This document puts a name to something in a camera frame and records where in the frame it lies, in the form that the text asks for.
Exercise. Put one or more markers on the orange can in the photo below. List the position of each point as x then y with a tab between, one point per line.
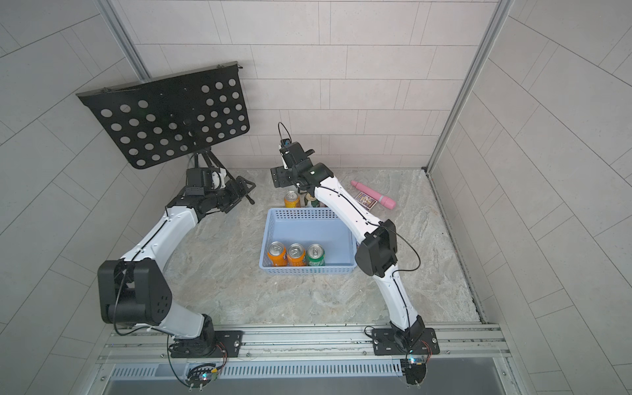
296	255
277	254
292	199

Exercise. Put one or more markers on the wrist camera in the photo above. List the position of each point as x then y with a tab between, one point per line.
203	181
292	153

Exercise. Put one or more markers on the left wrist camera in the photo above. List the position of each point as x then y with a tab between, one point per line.
203	181

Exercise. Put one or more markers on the circuit board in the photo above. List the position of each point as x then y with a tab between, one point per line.
200	376
414	370

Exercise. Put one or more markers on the green soda can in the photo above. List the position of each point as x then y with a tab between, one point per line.
315	255

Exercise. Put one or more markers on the right circuit board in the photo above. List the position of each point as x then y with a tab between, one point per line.
414	370

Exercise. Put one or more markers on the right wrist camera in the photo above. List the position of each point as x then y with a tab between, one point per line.
292	153

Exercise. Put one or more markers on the pink cylindrical tube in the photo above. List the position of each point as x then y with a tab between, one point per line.
382	199

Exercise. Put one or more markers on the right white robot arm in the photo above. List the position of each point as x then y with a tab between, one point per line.
376	254

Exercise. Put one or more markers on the small purple card box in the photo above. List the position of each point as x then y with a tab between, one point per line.
366	200

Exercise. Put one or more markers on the black perforated music stand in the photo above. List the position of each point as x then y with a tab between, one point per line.
166	118

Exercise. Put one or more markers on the aluminium mounting rail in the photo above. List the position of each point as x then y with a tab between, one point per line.
260	343

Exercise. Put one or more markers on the left circuit board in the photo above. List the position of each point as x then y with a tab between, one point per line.
200	376

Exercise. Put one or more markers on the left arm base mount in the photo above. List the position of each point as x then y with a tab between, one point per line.
224	343

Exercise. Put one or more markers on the light blue plastic basket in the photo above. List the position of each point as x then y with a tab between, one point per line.
307	226

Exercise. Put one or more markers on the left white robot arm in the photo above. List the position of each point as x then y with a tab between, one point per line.
133	289

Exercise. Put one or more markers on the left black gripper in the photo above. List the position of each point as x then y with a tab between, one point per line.
236	196

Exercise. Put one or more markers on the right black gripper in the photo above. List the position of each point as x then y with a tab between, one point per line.
283	175

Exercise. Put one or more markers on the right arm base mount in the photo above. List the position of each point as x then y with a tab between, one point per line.
418	340

